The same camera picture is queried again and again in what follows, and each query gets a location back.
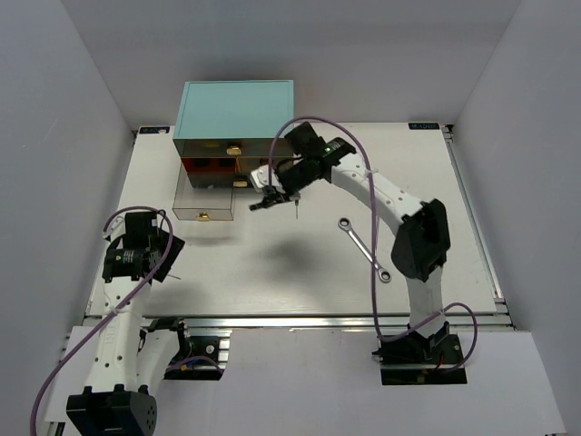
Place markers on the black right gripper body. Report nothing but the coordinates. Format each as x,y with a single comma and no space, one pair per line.
297,178

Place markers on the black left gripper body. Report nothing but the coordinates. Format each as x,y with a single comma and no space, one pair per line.
175,249

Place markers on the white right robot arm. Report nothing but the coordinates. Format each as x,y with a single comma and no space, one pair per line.
420,228

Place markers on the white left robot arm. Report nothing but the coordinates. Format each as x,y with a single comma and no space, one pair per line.
130,360

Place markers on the large ratchet combination wrench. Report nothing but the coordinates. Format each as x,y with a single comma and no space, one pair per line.
344,224

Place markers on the teal drawer cabinet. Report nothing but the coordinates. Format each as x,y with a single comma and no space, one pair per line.
248,109

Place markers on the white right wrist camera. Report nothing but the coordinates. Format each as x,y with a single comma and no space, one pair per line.
264,177

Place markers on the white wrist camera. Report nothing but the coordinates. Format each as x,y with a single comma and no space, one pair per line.
114,229
264,177

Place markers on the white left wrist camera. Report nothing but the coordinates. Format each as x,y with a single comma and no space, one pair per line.
114,229

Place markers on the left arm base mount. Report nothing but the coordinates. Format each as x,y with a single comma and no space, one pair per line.
197,357

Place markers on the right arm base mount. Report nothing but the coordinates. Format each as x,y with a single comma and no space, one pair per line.
402,363

